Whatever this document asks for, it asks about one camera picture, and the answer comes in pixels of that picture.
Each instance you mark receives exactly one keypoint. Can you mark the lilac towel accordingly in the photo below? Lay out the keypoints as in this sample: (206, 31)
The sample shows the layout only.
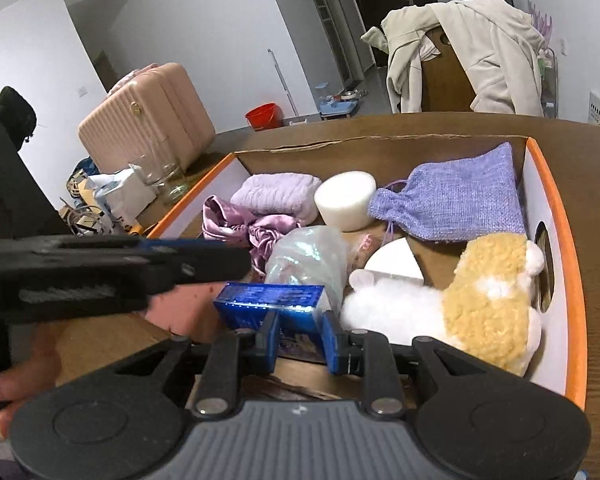
(285, 193)

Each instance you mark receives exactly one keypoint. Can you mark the red bucket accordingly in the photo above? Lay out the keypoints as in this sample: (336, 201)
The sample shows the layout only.
(266, 116)

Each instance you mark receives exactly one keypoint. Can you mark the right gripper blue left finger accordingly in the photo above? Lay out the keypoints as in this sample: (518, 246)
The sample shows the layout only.
(233, 356)

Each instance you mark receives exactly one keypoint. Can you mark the white round sponge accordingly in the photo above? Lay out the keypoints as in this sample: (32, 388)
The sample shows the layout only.
(343, 200)

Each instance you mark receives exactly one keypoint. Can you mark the person left hand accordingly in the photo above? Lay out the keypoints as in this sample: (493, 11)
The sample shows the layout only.
(186, 311)

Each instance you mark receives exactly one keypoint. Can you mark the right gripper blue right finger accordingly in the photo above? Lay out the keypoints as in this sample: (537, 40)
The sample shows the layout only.
(368, 356)

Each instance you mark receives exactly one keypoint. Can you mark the purple satin scrunchie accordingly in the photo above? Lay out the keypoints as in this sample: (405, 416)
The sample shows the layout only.
(236, 225)

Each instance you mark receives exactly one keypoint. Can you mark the iridescent mesh bath ball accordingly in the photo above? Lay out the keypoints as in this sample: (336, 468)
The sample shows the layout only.
(315, 255)

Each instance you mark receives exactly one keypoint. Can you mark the purple linen drawstring pouch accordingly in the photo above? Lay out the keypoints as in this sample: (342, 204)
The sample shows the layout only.
(454, 201)

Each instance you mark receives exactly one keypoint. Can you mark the pink hard-shell suitcase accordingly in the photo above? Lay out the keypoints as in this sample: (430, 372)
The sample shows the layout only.
(159, 103)

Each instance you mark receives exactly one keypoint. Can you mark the black paper shopping bag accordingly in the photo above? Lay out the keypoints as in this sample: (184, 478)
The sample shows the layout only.
(24, 209)

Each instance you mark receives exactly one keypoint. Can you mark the beige jacket on chair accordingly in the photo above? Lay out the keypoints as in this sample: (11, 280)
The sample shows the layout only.
(496, 44)

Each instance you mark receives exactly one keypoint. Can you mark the clear glass vase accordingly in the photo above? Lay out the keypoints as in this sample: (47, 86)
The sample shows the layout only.
(160, 169)

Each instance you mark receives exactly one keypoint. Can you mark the blue tissue packet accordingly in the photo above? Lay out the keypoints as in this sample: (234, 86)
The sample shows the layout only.
(299, 307)

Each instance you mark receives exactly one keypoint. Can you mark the yellow white plush hamster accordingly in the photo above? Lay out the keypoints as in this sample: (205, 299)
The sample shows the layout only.
(486, 311)

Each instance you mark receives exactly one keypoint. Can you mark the white wedge makeup sponge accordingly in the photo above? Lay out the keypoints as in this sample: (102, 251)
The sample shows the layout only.
(396, 260)

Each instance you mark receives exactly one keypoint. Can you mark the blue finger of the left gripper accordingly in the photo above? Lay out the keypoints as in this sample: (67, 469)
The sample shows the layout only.
(197, 261)

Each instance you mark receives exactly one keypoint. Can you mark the pink striped sponge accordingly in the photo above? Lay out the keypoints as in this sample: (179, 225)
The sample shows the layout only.
(362, 248)

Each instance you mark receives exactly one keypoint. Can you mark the brown wooden chair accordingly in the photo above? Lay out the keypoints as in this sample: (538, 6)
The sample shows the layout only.
(445, 86)

